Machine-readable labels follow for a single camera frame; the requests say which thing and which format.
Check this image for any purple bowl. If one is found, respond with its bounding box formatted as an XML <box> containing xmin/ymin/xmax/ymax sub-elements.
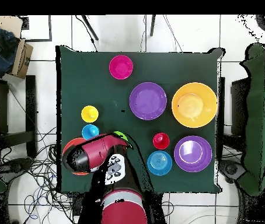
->
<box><xmin>173</xmin><ymin>135</ymin><xmax>213</xmax><ymax>173</ymax></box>
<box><xmin>129</xmin><ymin>82</ymin><xmax>168</xmax><ymax>121</ymax></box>

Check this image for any pink bowl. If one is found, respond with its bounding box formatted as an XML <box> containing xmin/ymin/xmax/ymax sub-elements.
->
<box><xmin>108</xmin><ymin>54</ymin><xmax>134</xmax><ymax>81</ymax></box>

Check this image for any orange-red bowl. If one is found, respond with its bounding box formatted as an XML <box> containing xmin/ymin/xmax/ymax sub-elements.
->
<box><xmin>62</xmin><ymin>137</ymin><xmax>90</xmax><ymax>176</ymax></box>

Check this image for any green bowl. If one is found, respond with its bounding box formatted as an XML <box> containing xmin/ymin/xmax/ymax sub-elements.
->
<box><xmin>113</xmin><ymin>131</ymin><xmax>129</xmax><ymax>142</ymax></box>

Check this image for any red cup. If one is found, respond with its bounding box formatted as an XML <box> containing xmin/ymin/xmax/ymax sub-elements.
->
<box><xmin>152</xmin><ymin>132</ymin><xmax>170</xmax><ymax>151</ymax></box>

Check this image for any blue cup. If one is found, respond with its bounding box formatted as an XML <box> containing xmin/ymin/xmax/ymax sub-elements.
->
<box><xmin>81</xmin><ymin>124</ymin><xmax>100</xmax><ymax>141</ymax></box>

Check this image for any yellow cup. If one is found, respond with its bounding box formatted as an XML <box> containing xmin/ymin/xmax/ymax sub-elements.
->
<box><xmin>81</xmin><ymin>105</ymin><xmax>99</xmax><ymax>124</ymax></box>

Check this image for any blue bowl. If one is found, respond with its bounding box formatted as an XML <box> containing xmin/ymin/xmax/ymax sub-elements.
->
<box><xmin>147</xmin><ymin>150</ymin><xmax>173</xmax><ymax>176</ymax></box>

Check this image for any dark green tablecloth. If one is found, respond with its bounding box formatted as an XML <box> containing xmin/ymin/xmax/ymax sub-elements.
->
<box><xmin>55</xmin><ymin>45</ymin><xmax>225</xmax><ymax>194</ymax></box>

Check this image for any large yellow bowl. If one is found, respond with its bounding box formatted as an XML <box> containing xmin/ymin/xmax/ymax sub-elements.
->
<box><xmin>171</xmin><ymin>82</ymin><xmax>218</xmax><ymax>128</ymax></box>

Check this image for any black stand leg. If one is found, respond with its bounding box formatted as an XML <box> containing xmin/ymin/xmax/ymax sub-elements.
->
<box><xmin>81</xmin><ymin>15</ymin><xmax>99</xmax><ymax>41</ymax></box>
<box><xmin>149</xmin><ymin>15</ymin><xmax>158</xmax><ymax>37</ymax></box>

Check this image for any black wheeled base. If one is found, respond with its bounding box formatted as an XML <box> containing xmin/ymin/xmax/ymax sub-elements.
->
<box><xmin>0</xmin><ymin>157</ymin><xmax>34</xmax><ymax>185</ymax></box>
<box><xmin>218</xmin><ymin>158</ymin><xmax>246</xmax><ymax>185</ymax></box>

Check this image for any cardboard box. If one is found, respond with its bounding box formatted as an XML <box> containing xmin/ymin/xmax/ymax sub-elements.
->
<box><xmin>8</xmin><ymin>38</ymin><xmax>34</xmax><ymax>79</ymax></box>

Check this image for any blue clothing pile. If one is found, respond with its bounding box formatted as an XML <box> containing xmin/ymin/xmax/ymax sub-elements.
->
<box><xmin>0</xmin><ymin>23</ymin><xmax>20</xmax><ymax>78</ymax></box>

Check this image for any beige cardboard sheet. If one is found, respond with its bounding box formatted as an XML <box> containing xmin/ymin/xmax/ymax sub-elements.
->
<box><xmin>0</xmin><ymin>15</ymin><xmax>23</xmax><ymax>38</ymax></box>

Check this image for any black cable tangle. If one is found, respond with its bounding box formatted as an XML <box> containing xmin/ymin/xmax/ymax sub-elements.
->
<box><xmin>0</xmin><ymin>125</ymin><xmax>82</xmax><ymax>224</ymax></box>

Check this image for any black metal frame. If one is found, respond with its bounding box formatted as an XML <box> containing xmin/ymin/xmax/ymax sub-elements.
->
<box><xmin>216</xmin><ymin>76</ymin><xmax>251</xmax><ymax>152</ymax></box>
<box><xmin>0</xmin><ymin>75</ymin><xmax>37</xmax><ymax>159</ymax></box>

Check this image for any white board black frame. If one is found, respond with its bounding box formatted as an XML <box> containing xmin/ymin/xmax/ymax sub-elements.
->
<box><xmin>20</xmin><ymin>15</ymin><xmax>53</xmax><ymax>43</ymax></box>

